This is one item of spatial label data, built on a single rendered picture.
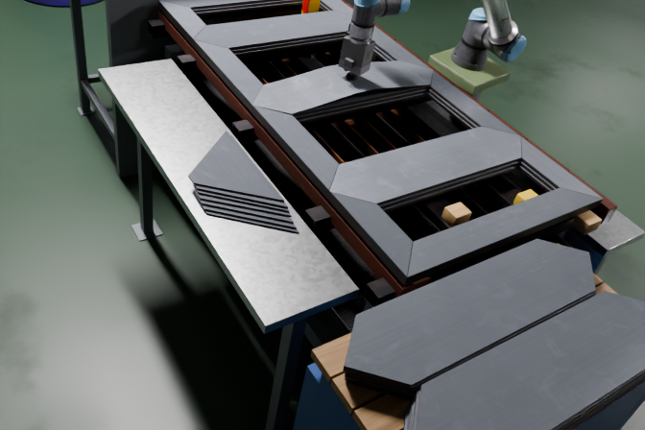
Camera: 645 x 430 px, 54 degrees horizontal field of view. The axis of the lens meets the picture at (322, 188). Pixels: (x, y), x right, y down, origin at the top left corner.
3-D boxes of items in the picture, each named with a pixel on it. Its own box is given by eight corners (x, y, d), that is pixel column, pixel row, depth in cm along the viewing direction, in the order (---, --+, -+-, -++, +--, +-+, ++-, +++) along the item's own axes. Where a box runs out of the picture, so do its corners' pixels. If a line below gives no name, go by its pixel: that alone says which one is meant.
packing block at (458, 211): (452, 228, 173) (456, 218, 170) (441, 217, 176) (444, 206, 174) (467, 223, 176) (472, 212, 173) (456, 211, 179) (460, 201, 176)
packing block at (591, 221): (584, 235, 179) (589, 225, 177) (570, 224, 182) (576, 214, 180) (597, 229, 182) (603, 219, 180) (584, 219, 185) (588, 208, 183)
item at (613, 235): (603, 256, 193) (608, 250, 191) (362, 58, 272) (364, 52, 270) (641, 239, 203) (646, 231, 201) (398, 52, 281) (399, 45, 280)
